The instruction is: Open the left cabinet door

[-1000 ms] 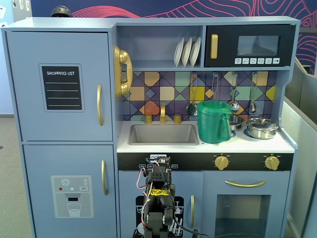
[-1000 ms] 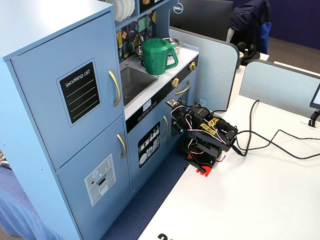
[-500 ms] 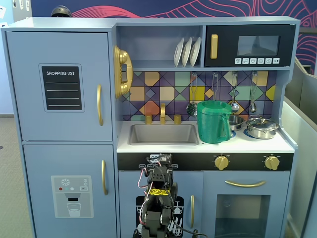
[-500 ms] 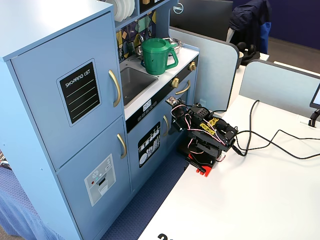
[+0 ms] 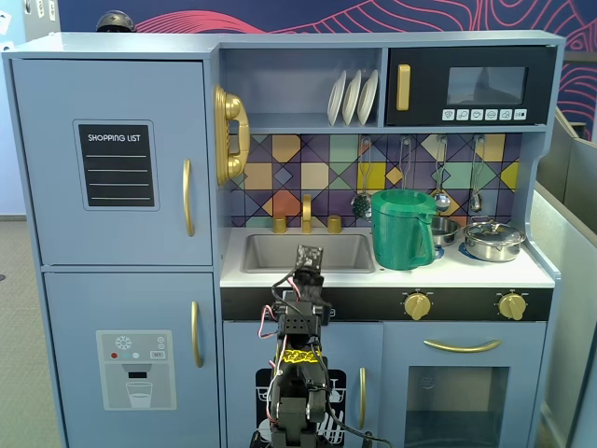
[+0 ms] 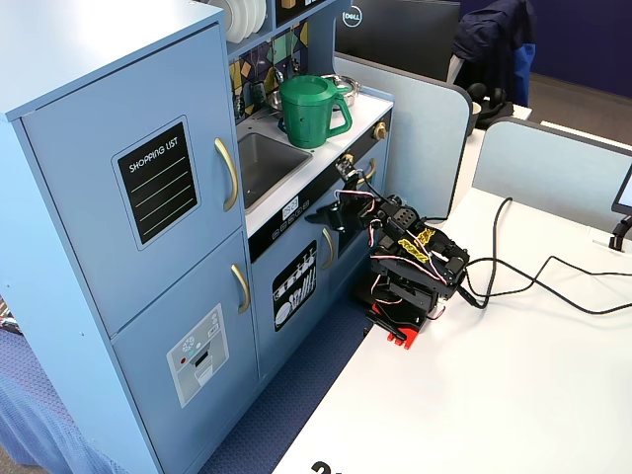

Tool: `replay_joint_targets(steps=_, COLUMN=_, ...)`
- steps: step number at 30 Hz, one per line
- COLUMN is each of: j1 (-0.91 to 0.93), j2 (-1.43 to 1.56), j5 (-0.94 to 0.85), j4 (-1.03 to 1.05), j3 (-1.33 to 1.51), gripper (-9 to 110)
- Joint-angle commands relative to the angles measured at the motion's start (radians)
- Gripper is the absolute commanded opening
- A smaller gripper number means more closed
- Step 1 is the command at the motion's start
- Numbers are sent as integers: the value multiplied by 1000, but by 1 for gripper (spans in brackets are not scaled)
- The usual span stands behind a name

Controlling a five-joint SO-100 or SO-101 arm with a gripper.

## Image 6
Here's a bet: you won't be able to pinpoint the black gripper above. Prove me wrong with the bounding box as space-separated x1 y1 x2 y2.
304 191 380 234

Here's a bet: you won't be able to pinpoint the long gold door handle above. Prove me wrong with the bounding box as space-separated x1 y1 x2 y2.
213 136 240 213

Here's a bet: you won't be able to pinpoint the blue door with shopping list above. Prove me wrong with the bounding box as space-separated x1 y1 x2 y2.
19 22 247 340

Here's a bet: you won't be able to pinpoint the blue oven door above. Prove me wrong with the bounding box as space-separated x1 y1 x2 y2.
331 142 394 302

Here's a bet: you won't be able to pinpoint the blue door with dishwasher print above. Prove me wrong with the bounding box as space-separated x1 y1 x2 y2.
249 221 347 382

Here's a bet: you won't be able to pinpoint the blue door with dispenser print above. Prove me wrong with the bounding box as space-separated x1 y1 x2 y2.
109 227 262 474

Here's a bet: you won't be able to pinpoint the blue toy kitchen cabinet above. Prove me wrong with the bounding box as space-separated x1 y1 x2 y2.
0 0 396 474

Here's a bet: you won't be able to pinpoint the grey sink basin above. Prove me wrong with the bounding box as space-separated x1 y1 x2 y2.
236 130 315 213

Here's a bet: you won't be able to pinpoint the green plastic pitcher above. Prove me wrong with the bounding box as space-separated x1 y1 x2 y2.
278 73 355 148

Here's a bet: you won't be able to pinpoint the large light blue desk partition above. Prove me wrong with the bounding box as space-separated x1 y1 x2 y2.
333 51 473 221

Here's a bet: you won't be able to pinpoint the silver metal pot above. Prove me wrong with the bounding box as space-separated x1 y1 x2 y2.
266 73 361 113

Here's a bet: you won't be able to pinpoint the red base clamp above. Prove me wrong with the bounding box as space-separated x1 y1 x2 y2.
364 300 421 352

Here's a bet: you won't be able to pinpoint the black headphones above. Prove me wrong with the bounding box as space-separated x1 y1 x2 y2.
466 82 517 127

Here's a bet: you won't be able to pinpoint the black Dell monitor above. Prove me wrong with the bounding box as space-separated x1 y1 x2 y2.
334 0 461 84

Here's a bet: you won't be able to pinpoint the small light blue desk partition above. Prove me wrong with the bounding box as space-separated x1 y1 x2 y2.
471 117 632 243

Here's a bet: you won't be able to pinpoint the dark navy jacket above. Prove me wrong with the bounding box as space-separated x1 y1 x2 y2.
452 0 538 108

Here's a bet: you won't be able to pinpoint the blue chair back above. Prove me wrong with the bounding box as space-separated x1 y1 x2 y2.
513 41 537 108

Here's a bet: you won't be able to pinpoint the black monitor stand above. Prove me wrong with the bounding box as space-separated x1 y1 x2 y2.
607 215 632 254

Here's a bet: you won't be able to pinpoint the computer screen with lit display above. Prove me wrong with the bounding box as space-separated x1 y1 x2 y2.
610 160 632 216

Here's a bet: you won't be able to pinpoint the multicoloured patterned item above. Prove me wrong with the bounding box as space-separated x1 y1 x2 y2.
0 294 24 333

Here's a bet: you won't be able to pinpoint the blue mesh fabric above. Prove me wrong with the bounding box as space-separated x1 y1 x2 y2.
0 323 129 474

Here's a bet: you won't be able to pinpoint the gold dishwasher door handle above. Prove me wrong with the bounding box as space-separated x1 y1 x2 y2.
319 225 336 272

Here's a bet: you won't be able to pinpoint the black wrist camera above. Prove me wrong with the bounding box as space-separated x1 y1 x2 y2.
334 153 365 188

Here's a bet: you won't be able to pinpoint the gold oven door handle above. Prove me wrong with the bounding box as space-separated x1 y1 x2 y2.
353 157 378 188

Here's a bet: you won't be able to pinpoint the short gold fridge door handle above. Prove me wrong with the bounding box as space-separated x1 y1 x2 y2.
230 263 252 316

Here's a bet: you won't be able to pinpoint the black cable with plug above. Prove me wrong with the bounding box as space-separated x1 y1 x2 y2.
456 196 514 311

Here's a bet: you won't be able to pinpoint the black power cable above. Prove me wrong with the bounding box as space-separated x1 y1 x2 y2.
463 256 632 316
463 254 632 300

